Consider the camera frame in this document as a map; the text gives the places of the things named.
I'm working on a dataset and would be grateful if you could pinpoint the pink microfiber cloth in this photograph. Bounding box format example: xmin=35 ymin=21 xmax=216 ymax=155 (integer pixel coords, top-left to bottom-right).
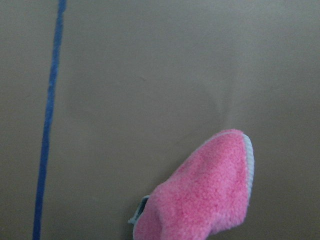
xmin=129 ymin=129 xmax=255 ymax=240

